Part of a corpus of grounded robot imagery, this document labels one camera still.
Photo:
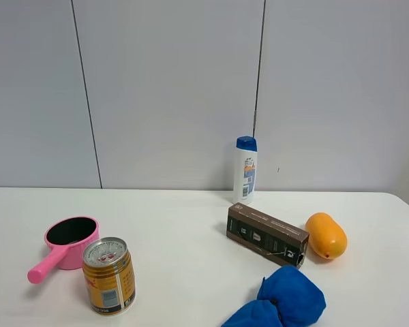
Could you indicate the orange mango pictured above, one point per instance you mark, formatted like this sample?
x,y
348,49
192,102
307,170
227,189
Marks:
x,y
326,237

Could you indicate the white shampoo bottle blue cap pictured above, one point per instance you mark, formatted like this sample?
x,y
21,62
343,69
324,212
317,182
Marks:
x,y
245,167

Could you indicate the brown cardboard box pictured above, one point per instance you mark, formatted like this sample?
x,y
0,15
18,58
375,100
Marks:
x,y
273,239

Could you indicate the gold drink can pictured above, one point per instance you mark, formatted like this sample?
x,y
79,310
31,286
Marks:
x,y
109,275

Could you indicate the pink toy saucepan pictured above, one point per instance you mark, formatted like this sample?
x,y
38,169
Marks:
x,y
66,241

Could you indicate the blue cloth pouch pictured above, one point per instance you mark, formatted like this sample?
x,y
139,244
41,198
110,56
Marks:
x,y
286,298

